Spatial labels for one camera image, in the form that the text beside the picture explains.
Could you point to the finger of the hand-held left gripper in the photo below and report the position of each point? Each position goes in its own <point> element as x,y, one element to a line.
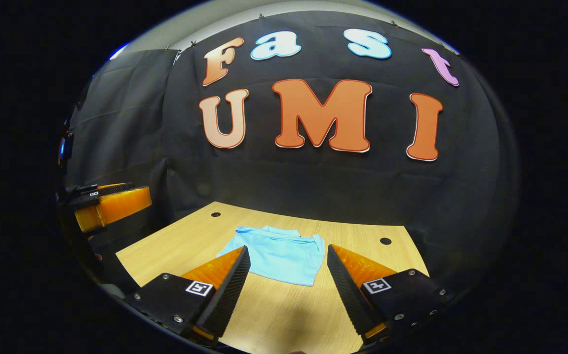
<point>117,204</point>

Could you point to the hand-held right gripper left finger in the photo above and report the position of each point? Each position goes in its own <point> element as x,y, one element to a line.
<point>227,295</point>

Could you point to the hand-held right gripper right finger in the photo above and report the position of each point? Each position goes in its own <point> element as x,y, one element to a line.
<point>350,295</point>

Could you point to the light blue T-shirt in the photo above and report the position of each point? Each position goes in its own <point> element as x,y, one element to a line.
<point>284,255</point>

